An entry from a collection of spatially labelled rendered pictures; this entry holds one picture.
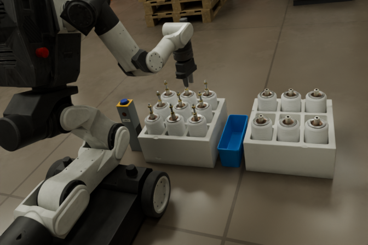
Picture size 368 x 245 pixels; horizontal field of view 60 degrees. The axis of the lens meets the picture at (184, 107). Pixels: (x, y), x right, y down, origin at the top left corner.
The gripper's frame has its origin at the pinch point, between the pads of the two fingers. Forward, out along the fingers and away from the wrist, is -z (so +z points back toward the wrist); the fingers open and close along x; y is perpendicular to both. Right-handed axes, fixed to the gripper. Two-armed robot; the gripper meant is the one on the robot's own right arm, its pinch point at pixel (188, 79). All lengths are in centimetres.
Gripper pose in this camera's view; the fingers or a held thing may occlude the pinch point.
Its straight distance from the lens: 145.7
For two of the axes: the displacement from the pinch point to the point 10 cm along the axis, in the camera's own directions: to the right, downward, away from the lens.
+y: -8.0, -1.9, 5.7
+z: -1.8, -8.3, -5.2
